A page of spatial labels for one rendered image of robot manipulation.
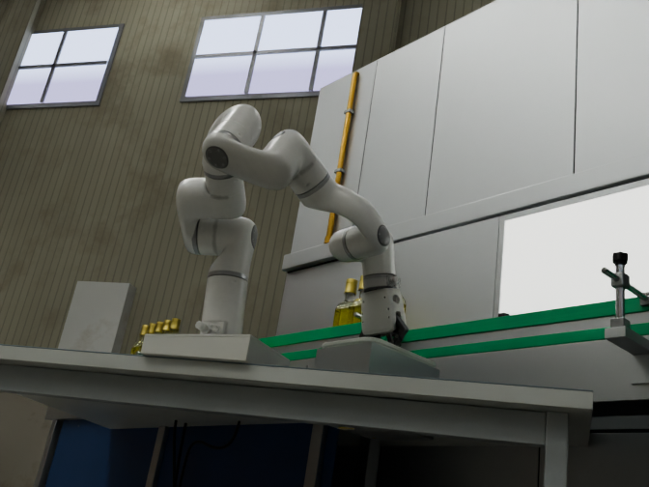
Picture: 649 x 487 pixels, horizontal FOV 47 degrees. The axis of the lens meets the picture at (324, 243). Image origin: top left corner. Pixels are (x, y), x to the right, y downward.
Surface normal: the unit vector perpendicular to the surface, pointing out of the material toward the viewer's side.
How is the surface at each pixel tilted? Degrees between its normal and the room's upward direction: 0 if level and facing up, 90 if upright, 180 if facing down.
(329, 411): 90
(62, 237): 90
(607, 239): 90
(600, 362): 90
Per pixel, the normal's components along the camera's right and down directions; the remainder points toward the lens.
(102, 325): -0.28, -0.41
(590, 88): -0.73, -0.36
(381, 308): -0.69, -0.13
